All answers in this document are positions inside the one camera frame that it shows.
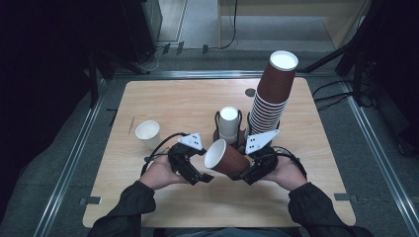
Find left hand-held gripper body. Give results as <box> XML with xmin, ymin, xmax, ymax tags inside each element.
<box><xmin>167</xmin><ymin>132</ymin><xmax>204</xmax><ymax>186</ymax></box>

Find person's left hand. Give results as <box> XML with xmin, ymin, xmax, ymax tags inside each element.
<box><xmin>139</xmin><ymin>154</ymin><xmax>189</xmax><ymax>192</ymax></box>

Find black cabinet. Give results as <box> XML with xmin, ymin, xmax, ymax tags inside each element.
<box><xmin>120</xmin><ymin>0</ymin><xmax>163</xmax><ymax>64</ymax></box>

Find white paper cup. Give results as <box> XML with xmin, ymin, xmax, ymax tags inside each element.
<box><xmin>219</xmin><ymin>132</ymin><xmax>239</xmax><ymax>145</ymax></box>
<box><xmin>218</xmin><ymin>106</ymin><xmax>239</xmax><ymax>134</ymax></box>
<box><xmin>134</xmin><ymin>119</ymin><xmax>162</xmax><ymax>151</ymax></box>

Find black floor cable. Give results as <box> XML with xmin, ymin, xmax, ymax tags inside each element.
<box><xmin>314</xmin><ymin>91</ymin><xmax>355</xmax><ymax>112</ymax></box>
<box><xmin>311</xmin><ymin>79</ymin><xmax>346</xmax><ymax>100</ymax></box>

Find left hand-held gripper black cable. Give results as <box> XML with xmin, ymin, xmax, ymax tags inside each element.
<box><xmin>140</xmin><ymin>131</ymin><xmax>189</xmax><ymax>177</ymax></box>

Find grey flat metal bracket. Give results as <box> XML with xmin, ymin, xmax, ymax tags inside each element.
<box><xmin>78</xmin><ymin>196</ymin><xmax>103</xmax><ymax>206</ymax></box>
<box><xmin>333</xmin><ymin>193</ymin><xmax>359</xmax><ymax>202</ymax></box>

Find long metal floor rail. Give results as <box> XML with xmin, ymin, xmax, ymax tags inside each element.
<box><xmin>340</xmin><ymin>80</ymin><xmax>419</xmax><ymax>236</ymax></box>
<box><xmin>33</xmin><ymin>78</ymin><xmax>112</xmax><ymax>237</ymax></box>

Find person's grey trousers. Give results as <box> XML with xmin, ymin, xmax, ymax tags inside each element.
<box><xmin>151</xmin><ymin>226</ymin><xmax>297</xmax><ymax>237</ymax></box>

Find right hand-held gripper black cable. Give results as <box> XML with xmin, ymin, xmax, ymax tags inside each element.
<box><xmin>273</xmin><ymin>146</ymin><xmax>308</xmax><ymax>181</ymax></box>

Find hand-held gripper black cable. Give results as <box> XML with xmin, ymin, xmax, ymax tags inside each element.
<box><xmin>273</xmin><ymin>146</ymin><xmax>308</xmax><ymax>181</ymax></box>
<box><xmin>140</xmin><ymin>131</ymin><xmax>189</xmax><ymax>177</ymax></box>

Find white floor cable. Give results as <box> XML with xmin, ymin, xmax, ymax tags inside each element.
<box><xmin>139</xmin><ymin>45</ymin><xmax>160</xmax><ymax>73</ymax></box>

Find light wooden furniture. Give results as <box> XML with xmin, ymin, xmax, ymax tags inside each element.
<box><xmin>216</xmin><ymin>0</ymin><xmax>373</xmax><ymax>50</ymax></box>

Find black metal stand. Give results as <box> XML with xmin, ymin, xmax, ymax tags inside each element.
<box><xmin>297</xmin><ymin>0</ymin><xmax>379</xmax><ymax>78</ymax></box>
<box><xmin>87</xmin><ymin>48</ymin><xmax>151</xmax><ymax>108</ymax></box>

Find thin hanging black cable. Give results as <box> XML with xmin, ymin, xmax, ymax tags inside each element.
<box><xmin>210</xmin><ymin>0</ymin><xmax>239</xmax><ymax>51</ymax></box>

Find person's right hand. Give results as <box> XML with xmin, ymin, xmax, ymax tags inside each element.
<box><xmin>263</xmin><ymin>157</ymin><xmax>308</xmax><ymax>192</ymax></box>

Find dark wire cup holder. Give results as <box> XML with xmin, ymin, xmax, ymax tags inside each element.
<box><xmin>212</xmin><ymin>110</ymin><xmax>282</xmax><ymax>151</ymax></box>

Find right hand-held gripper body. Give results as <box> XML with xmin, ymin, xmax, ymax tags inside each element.
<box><xmin>245</xmin><ymin>128</ymin><xmax>281</xmax><ymax>186</ymax></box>

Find stack of brown paper cups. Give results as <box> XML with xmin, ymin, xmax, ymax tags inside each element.
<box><xmin>247</xmin><ymin>49</ymin><xmax>299</xmax><ymax>146</ymax></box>

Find single brown ribbed cup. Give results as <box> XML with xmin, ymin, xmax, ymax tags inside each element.
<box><xmin>204</xmin><ymin>138</ymin><xmax>251</xmax><ymax>176</ymax></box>

